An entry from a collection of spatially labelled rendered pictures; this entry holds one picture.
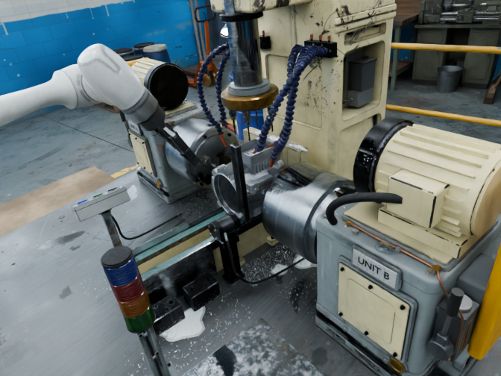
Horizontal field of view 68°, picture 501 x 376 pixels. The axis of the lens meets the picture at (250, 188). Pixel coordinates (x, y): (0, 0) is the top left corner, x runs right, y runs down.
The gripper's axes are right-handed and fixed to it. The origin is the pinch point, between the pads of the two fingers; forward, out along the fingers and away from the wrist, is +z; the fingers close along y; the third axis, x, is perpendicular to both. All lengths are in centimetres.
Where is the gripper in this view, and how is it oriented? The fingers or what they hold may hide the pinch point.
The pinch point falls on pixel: (190, 157)
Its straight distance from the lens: 118.9
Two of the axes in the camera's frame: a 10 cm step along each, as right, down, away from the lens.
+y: -6.2, -3.5, 7.0
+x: -6.2, 7.6, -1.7
